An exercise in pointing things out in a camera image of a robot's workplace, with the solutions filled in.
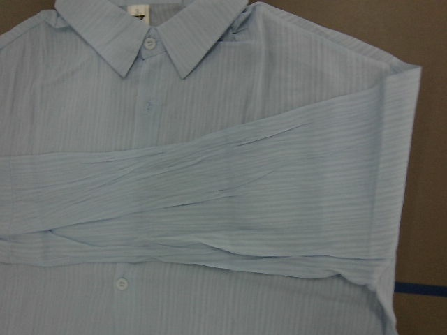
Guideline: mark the light blue button-up shirt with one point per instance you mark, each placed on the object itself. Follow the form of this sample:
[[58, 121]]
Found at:
[[199, 167]]

